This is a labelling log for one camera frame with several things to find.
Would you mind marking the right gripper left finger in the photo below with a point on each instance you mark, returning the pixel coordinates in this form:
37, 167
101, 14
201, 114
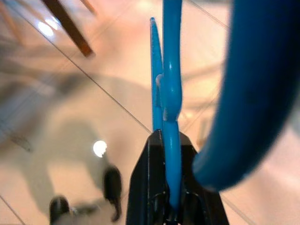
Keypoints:
147, 182

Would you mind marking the black robot foot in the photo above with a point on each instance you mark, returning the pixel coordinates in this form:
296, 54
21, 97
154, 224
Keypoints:
59, 208

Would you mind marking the brown wooden furniture leg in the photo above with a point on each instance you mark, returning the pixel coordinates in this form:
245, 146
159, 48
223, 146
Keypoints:
70, 30

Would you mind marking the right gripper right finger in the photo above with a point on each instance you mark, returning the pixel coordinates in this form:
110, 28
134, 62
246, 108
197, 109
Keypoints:
199, 206

